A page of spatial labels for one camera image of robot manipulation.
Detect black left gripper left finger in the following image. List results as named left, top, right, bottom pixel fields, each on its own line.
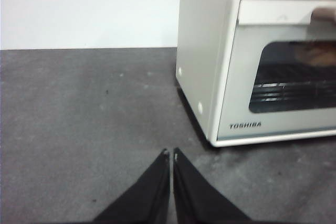
left=93, top=148, right=170, bottom=224

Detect white toaster oven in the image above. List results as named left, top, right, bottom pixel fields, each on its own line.
left=175, top=0, right=336, bottom=148

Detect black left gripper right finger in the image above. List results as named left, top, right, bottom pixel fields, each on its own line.
left=172, top=147, right=250, bottom=224

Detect golden bread loaf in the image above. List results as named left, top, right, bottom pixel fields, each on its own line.
left=294, top=41, right=336, bottom=67

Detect oven door with taupe handle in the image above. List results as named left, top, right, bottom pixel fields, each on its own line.
left=216, top=0, right=336, bottom=142

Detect metal wire oven rack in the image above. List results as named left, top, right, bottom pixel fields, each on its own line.
left=253, top=81, right=336, bottom=103

